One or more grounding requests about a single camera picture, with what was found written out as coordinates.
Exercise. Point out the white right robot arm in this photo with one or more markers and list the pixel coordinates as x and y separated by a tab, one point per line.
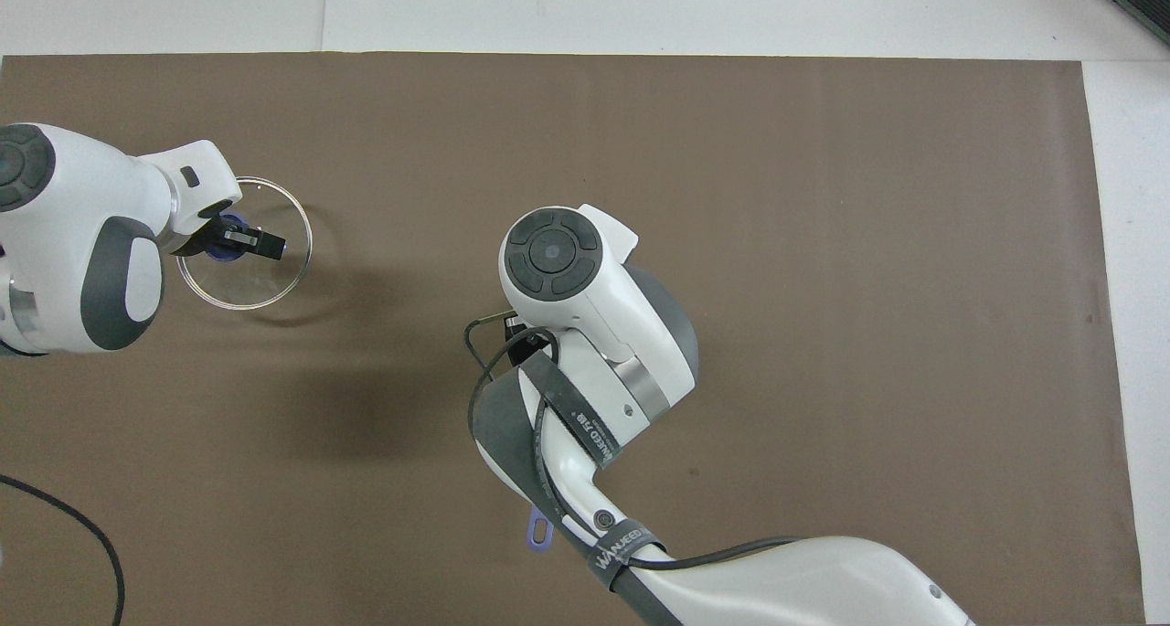
603	315

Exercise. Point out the brown table mat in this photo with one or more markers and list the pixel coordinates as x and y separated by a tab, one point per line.
823	242

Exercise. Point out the glass lid blue knob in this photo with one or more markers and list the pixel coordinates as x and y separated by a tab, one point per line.
265	283

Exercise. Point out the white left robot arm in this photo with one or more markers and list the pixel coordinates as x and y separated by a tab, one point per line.
82	206

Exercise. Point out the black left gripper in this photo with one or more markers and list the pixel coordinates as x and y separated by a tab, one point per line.
203	240

